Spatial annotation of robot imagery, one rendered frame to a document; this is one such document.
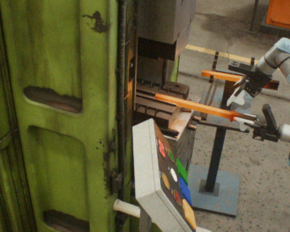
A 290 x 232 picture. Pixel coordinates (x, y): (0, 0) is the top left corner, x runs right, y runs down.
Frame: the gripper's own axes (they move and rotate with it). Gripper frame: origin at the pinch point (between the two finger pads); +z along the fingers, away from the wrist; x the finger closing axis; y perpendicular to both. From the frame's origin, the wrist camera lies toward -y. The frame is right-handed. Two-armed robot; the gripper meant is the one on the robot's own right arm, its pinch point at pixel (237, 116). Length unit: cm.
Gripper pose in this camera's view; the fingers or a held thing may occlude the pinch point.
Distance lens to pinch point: 182.3
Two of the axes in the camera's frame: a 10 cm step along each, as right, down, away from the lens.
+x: 3.7, -5.3, 7.6
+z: -9.3, -2.4, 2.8
